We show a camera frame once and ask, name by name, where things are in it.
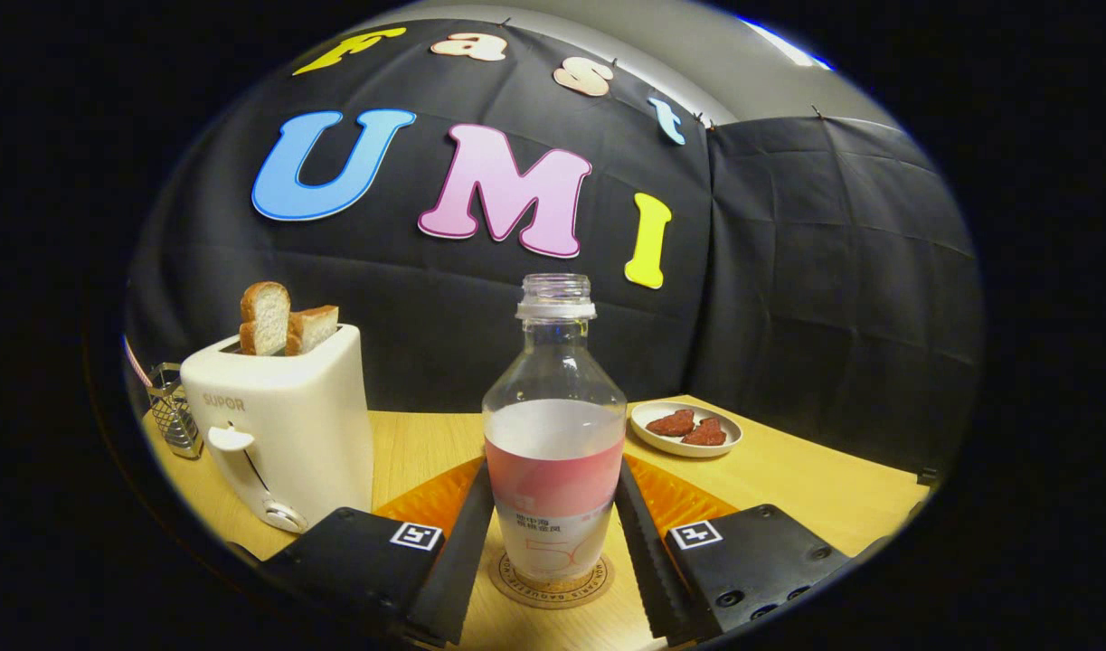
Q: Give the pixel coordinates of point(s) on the clear juice bottle pink label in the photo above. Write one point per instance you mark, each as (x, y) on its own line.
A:
(552, 470)

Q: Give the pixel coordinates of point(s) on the round cork coaster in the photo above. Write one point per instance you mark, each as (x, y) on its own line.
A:
(516, 588)

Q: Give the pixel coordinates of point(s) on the toast bread slice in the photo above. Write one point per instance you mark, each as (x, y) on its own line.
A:
(313, 327)
(265, 321)

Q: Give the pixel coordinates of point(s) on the metal mesh holder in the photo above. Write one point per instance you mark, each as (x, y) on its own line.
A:
(174, 416)

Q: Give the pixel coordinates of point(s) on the red meat piece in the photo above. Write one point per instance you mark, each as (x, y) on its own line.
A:
(706, 434)
(672, 423)

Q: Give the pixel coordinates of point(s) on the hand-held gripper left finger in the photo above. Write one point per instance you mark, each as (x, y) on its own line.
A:
(458, 561)

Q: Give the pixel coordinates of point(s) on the wooden table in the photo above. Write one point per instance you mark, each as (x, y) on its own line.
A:
(788, 497)

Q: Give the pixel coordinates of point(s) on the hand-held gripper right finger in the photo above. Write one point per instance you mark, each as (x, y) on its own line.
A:
(647, 561)

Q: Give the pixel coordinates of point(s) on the white round plate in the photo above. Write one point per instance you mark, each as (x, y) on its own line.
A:
(652, 440)

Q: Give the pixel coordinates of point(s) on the cream white toaster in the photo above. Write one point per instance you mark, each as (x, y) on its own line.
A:
(299, 425)

